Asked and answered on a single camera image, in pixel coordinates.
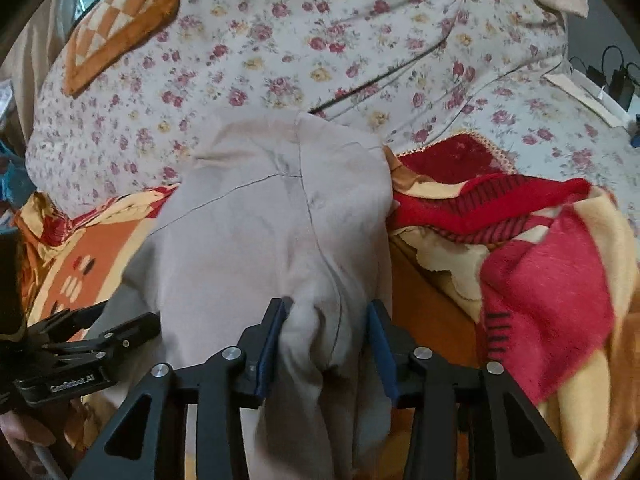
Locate beige jacket with striped cuffs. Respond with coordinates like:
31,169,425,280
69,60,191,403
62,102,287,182
92,110,392,479

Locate orange red polka dot blanket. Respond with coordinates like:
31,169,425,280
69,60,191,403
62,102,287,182
12,131,640,480

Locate cluttered bedside items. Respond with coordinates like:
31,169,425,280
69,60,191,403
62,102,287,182
1,79,35,209

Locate beige curtain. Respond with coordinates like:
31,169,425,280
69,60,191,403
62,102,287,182
1,0,76,151

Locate floral quilt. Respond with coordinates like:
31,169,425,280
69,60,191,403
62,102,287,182
26,0,639,223

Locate orange checkered pillow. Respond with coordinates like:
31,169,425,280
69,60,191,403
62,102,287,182
63,0,180,96

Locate black chargers and cables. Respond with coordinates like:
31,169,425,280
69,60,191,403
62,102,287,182
566,44,640,149

